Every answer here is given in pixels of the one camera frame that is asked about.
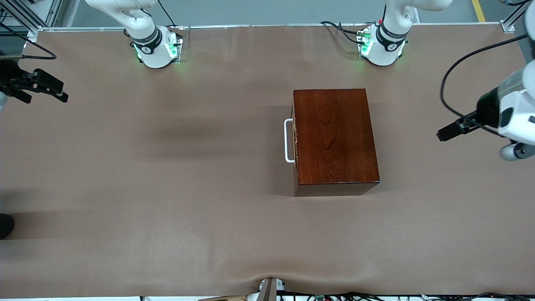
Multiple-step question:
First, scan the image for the white drawer handle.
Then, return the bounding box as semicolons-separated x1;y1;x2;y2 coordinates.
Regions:
284;100;298;168

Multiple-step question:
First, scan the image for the dark brown wooden cabinet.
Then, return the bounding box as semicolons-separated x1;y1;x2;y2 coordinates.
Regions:
291;88;381;197

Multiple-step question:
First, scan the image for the black round object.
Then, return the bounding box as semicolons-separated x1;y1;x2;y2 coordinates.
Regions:
0;213;15;240

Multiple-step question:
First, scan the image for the brown table cover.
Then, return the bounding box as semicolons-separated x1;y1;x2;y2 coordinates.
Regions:
0;23;535;299

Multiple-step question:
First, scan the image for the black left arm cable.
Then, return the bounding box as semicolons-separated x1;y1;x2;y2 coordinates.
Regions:
439;34;530;137

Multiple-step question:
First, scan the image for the aluminium frame profile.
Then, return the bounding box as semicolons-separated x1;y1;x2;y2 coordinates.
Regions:
0;0;63;42
502;4;528;33

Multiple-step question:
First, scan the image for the black right base cable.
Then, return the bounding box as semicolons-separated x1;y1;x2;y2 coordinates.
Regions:
158;0;178;28

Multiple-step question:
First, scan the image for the black base cable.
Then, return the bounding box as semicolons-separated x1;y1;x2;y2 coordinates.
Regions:
158;0;178;28
320;19;377;46

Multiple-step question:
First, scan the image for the black left base cable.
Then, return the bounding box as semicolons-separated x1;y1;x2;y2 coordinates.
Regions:
320;19;377;46

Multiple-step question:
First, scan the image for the metal table clamp bracket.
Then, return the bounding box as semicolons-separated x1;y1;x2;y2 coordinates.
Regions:
257;277;285;301

